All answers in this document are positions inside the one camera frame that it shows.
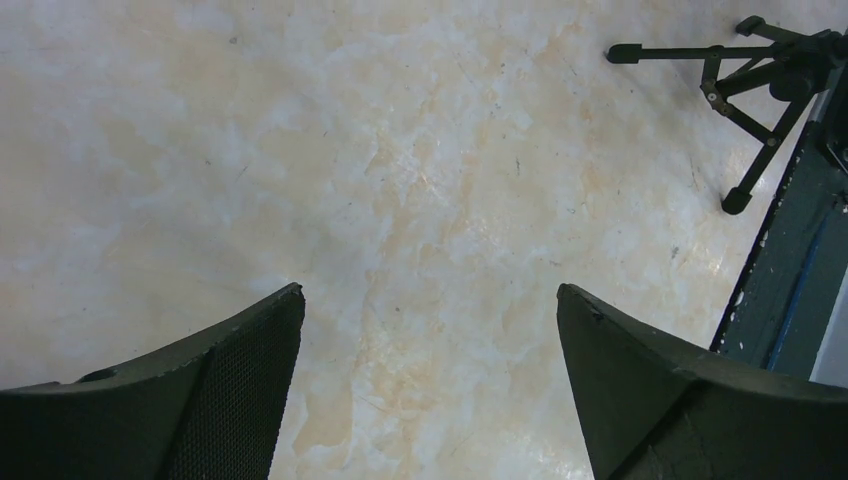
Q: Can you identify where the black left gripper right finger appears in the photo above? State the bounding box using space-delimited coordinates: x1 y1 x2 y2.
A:
557 284 847 479

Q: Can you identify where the black microphone tripod stand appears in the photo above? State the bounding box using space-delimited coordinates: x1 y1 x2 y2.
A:
605 16 847 215

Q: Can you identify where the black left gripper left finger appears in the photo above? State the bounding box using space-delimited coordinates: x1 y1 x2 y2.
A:
1 283 306 479

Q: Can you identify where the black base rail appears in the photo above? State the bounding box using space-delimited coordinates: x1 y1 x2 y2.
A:
709 71 847 385

